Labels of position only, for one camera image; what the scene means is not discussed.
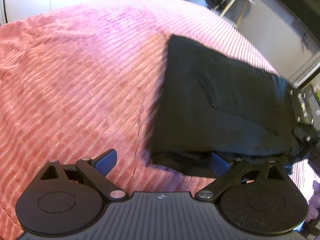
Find black pants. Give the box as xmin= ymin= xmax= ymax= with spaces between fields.
xmin=149 ymin=35 xmax=302 ymax=178

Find pink ribbed bedspread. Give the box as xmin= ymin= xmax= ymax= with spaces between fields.
xmin=1 ymin=0 xmax=312 ymax=239

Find gold leg side table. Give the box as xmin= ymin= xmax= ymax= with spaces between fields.
xmin=215 ymin=0 xmax=255 ymax=29

